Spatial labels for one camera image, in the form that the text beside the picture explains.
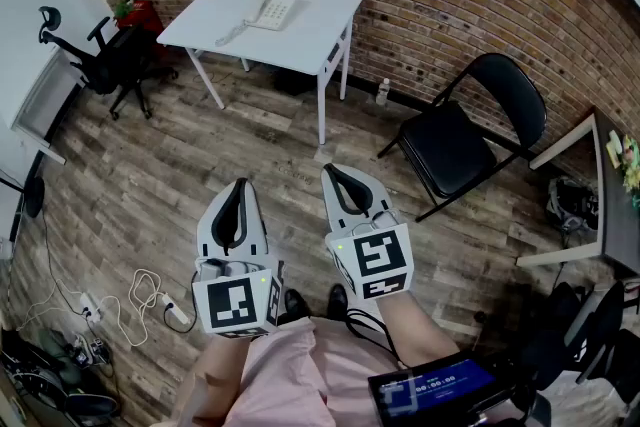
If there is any black pedestal fan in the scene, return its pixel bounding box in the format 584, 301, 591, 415
0, 174, 47, 221

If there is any person's black left shoe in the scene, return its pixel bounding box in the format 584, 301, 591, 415
282, 288, 309, 319

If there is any person's left forearm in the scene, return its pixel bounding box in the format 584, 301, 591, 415
177, 332, 251, 427

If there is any yellow flower bouquet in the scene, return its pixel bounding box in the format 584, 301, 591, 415
605, 130, 640, 209

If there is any red box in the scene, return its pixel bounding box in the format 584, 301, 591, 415
117, 0, 166, 36

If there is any black cable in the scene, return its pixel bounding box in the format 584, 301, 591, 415
344, 308, 407, 370

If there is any person's black right shoe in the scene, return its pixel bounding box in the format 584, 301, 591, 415
327, 283, 349, 320

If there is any person's pink clothing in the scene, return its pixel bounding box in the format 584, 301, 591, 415
192, 317, 416, 427

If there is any black folding chair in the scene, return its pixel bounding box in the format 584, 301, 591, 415
377, 52, 549, 224

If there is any white telephone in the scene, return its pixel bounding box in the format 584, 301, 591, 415
214, 0, 299, 48

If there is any dark green bag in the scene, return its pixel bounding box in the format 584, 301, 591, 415
37, 327, 84, 386

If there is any person's right forearm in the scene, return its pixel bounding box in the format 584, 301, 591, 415
377, 289, 461, 369

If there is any white looped cable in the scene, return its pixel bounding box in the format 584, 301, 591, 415
102, 268, 169, 349

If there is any black blue-screen device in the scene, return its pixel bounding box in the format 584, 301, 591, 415
367, 350, 506, 427

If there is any white power strip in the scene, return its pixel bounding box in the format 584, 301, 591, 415
158, 293, 191, 325
78, 292, 104, 322

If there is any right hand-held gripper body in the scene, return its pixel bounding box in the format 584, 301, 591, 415
324, 208, 414, 302

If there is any white square table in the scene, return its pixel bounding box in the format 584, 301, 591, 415
156, 0, 368, 146

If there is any person's black shoe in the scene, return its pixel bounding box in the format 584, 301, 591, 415
282, 288, 309, 319
327, 283, 349, 320

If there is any black office chair with headrest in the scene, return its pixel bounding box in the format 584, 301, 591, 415
38, 5, 180, 121

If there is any grey backpack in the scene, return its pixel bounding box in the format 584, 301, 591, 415
544, 174, 601, 236

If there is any dark desk with white frame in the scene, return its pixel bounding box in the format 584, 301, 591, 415
514, 107, 640, 276

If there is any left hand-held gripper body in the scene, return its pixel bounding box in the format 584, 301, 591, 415
191, 242, 287, 341

